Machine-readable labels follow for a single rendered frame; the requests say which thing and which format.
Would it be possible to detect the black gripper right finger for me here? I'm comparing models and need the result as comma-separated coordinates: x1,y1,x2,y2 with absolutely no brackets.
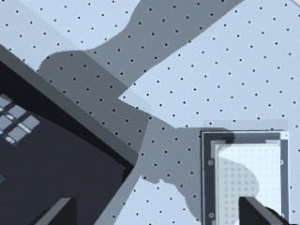
238,197,298,225

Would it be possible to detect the white multiwell plate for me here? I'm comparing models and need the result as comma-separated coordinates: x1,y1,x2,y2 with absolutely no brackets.
215,143,281,225

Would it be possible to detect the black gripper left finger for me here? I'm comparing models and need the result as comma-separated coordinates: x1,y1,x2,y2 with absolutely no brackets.
28,198,77,225

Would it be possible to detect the white lab instrument with lid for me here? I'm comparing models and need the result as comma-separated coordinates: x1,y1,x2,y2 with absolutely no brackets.
0,45,139,225

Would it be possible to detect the grey perforated base plate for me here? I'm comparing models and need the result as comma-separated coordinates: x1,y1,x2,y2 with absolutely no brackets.
0,0,300,225

